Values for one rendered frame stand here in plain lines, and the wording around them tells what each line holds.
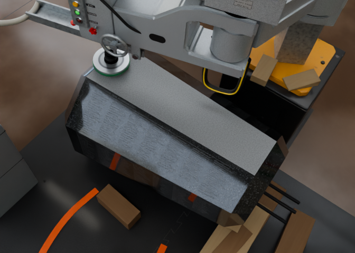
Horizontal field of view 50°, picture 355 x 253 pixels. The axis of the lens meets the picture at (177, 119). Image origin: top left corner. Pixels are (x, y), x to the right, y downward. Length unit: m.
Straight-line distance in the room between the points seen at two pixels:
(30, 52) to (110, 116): 1.58
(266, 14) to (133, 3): 0.64
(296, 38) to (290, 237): 1.30
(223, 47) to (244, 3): 0.30
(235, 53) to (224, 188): 0.73
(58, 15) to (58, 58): 1.29
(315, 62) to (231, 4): 1.19
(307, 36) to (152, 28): 0.98
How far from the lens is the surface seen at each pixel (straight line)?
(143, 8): 1.83
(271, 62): 2.46
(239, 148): 2.07
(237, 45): 1.74
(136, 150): 2.20
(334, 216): 3.01
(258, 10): 1.54
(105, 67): 2.26
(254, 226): 2.60
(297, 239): 2.78
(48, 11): 2.34
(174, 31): 1.78
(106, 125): 2.27
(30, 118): 3.24
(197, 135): 2.07
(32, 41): 3.75
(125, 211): 2.62
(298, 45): 2.45
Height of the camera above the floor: 2.62
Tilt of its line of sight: 58 degrees down
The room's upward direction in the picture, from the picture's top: 6 degrees clockwise
